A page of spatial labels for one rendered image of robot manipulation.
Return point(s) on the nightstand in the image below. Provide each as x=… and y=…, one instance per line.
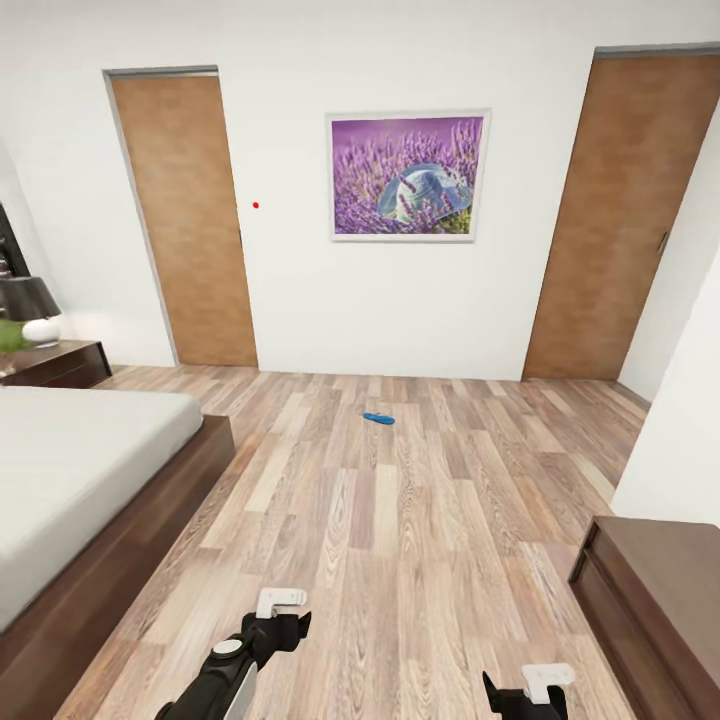
x=74, y=364

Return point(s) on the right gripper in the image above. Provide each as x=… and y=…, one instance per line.
x=515, y=705

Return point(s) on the sliding door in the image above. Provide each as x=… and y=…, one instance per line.
x=175, y=130
x=643, y=121

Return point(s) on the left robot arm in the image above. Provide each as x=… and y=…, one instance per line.
x=227, y=679

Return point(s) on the bench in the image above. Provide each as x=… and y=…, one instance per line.
x=650, y=590

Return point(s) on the bed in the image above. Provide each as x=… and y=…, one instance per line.
x=96, y=486

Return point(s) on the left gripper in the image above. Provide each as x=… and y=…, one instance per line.
x=282, y=632

